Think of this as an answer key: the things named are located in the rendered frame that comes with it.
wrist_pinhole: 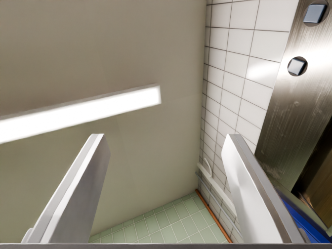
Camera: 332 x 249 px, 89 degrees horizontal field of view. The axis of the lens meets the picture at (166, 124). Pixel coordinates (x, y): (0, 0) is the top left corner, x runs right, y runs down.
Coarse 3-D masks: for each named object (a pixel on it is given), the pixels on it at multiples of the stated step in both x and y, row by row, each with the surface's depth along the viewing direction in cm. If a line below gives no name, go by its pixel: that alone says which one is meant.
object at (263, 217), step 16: (224, 144) 11; (240, 144) 9; (224, 160) 11; (240, 160) 9; (256, 160) 8; (240, 176) 9; (256, 176) 8; (240, 192) 9; (256, 192) 7; (272, 192) 7; (240, 208) 9; (256, 208) 7; (272, 208) 6; (240, 224) 9; (256, 224) 7; (272, 224) 6; (288, 224) 6; (256, 240) 7; (272, 240) 6; (288, 240) 5; (304, 240) 6
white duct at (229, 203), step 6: (198, 162) 154; (204, 168) 147; (204, 174) 148; (210, 180) 139; (216, 186) 132; (222, 192) 127; (222, 198) 128; (228, 198) 123; (228, 204) 122; (234, 210) 117
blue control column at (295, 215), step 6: (294, 210) 73; (294, 216) 71; (300, 216) 71; (300, 222) 69; (306, 222) 69; (306, 228) 67; (312, 228) 67; (312, 234) 66; (318, 234) 65; (312, 240) 66; (318, 240) 64; (324, 240) 64
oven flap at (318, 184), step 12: (324, 144) 59; (324, 156) 59; (312, 168) 65; (324, 168) 60; (312, 180) 65; (324, 180) 60; (300, 192) 72; (312, 192) 66; (324, 192) 60; (312, 204) 66; (324, 204) 61; (324, 216) 61
